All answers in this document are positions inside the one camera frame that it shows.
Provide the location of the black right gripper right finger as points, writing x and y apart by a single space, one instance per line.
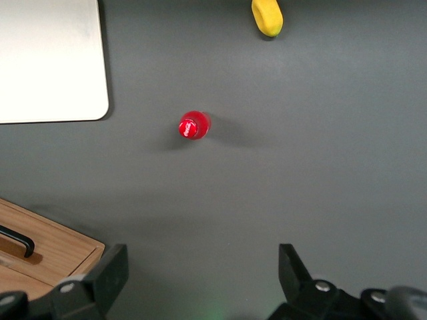
293 276

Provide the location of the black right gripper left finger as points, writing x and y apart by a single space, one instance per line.
106 276

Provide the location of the light wooden drawer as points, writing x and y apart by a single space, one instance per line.
23 283
60 246

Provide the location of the wooden board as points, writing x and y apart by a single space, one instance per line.
96 255

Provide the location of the red Coca-Cola bottle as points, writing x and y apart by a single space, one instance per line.
194 125

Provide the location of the white rectangular tray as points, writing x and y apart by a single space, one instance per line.
46 60

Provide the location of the yellow toy banana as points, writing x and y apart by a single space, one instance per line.
268 18

